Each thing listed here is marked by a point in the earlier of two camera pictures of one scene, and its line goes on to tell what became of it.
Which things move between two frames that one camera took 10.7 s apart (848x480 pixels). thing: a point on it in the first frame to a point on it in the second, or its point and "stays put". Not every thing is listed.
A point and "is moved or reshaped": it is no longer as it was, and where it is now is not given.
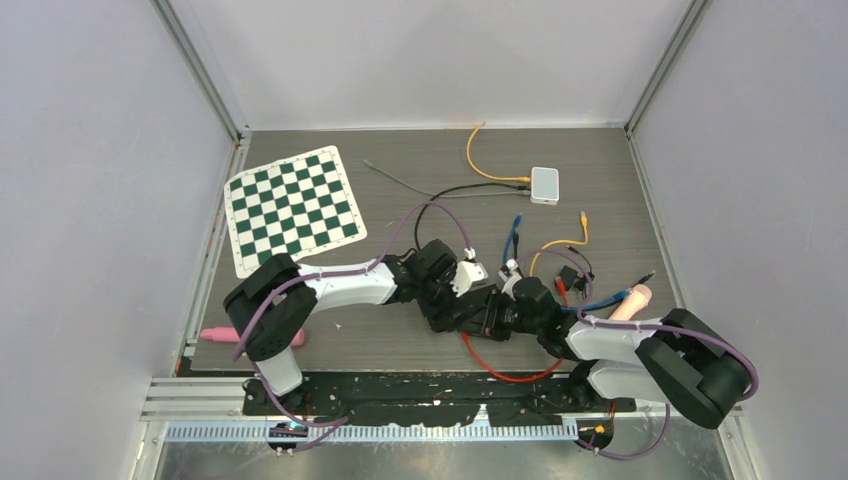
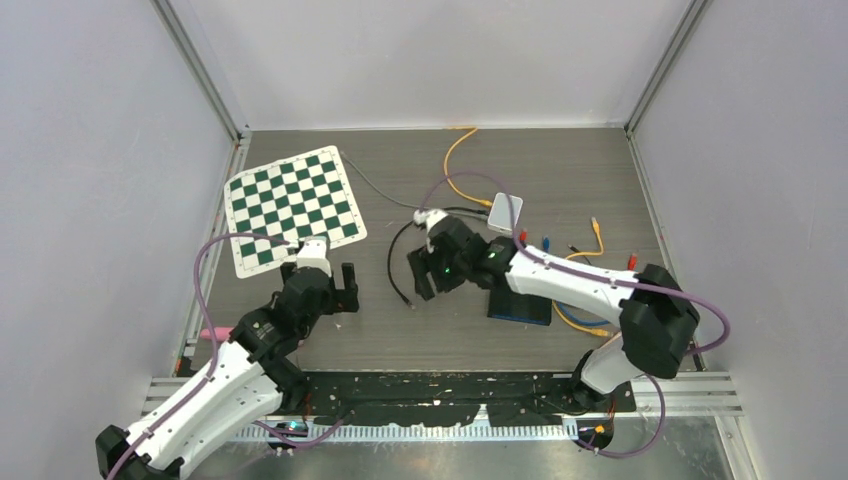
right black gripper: x=506 y=298 to x=424 y=259
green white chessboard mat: x=291 y=207 stays put
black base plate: x=406 y=398 stays put
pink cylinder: x=230 y=334 stays put
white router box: x=544 y=185 to x=500 y=216
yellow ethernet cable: x=562 y=242 is moved or reshaped
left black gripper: x=439 y=316 to x=342 y=299
